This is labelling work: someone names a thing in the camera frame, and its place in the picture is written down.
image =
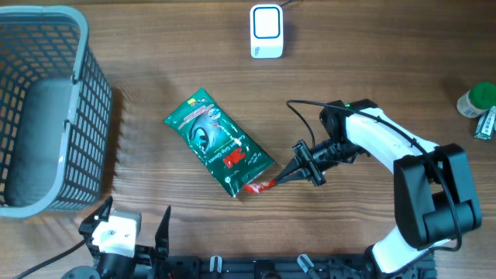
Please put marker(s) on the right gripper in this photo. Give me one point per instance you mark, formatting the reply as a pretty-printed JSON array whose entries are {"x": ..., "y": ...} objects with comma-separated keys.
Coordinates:
[{"x": 303, "y": 153}]

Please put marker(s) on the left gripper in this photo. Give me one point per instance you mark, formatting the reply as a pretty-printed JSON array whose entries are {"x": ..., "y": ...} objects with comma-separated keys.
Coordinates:
[{"x": 145, "y": 255}]

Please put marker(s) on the red Nestle stick sachet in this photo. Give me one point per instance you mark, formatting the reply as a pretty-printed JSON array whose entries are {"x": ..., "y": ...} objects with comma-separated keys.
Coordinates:
[{"x": 259, "y": 187}]

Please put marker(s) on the green 3M gloves package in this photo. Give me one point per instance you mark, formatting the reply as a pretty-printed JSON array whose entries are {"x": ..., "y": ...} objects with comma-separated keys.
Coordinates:
[{"x": 229, "y": 154}]

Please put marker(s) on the green white candy bar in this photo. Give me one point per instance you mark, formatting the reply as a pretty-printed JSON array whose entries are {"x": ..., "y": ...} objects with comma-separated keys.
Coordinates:
[{"x": 485, "y": 125}]

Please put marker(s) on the green lid plastic jar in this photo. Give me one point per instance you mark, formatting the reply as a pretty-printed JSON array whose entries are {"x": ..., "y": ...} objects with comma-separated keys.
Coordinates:
[{"x": 477, "y": 100}]

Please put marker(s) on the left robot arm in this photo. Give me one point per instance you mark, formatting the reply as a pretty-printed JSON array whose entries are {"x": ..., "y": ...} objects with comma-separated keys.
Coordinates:
[{"x": 112, "y": 266}]

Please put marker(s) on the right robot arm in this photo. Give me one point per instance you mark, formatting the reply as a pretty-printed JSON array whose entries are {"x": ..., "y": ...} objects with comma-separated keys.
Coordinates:
[{"x": 435, "y": 200}]

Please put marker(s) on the white barcode scanner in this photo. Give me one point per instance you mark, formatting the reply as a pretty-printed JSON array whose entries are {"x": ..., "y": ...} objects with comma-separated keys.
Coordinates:
[{"x": 266, "y": 31}]

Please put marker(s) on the grey plastic shopping basket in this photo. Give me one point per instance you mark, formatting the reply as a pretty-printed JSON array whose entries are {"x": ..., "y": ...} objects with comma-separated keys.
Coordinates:
[{"x": 56, "y": 108}]

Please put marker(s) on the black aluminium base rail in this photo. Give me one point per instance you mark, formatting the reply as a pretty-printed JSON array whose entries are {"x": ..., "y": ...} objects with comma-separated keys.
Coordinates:
[{"x": 271, "y": 267}]

